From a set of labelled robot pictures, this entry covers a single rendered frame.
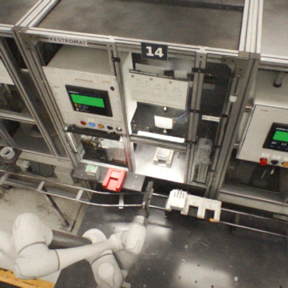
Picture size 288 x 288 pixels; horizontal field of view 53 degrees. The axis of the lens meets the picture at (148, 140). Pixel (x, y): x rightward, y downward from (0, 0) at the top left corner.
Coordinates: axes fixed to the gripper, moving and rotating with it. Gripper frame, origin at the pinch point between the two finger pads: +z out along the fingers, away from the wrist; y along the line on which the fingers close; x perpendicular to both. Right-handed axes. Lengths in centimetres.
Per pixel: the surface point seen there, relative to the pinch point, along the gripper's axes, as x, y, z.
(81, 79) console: 40, 66, 20
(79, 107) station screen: 46, 46, 18
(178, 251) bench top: -24, -44, -20
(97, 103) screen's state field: 33, 52, 18
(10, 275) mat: 121, -111, -58
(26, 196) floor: 148, -112, 18
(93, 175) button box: 45.7, -14.1, 8.0
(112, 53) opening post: 21, 84, 22
